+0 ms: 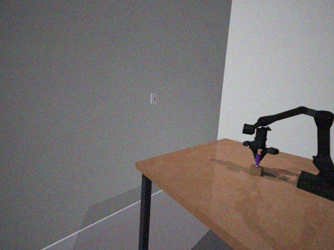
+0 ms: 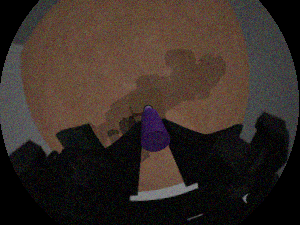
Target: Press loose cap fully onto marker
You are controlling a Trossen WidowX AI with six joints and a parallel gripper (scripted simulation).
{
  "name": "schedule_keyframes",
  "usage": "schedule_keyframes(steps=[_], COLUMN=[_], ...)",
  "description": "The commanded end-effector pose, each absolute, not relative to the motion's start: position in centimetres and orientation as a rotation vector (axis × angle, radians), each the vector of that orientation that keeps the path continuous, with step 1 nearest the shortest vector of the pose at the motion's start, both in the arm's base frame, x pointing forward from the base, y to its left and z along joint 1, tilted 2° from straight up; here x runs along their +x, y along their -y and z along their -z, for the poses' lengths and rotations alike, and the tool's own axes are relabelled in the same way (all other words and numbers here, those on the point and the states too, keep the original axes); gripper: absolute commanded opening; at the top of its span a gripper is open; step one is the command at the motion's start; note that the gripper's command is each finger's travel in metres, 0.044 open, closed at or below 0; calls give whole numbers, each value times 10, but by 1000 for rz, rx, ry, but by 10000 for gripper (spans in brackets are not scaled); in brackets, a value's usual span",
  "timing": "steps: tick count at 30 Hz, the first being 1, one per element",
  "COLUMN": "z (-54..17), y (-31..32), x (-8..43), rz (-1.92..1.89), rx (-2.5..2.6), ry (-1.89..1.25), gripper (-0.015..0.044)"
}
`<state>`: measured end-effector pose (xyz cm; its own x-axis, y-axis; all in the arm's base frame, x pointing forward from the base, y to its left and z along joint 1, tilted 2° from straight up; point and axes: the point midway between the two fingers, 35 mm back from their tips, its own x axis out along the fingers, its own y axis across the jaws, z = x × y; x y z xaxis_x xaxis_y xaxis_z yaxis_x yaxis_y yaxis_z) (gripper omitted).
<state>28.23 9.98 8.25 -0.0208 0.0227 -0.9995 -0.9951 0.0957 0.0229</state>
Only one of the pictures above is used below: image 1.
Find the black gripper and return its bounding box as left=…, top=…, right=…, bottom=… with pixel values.
left=243, top=136, right=279, bottom=161

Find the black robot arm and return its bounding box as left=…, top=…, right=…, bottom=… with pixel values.
left=242, top=106, right=334, bottom=192

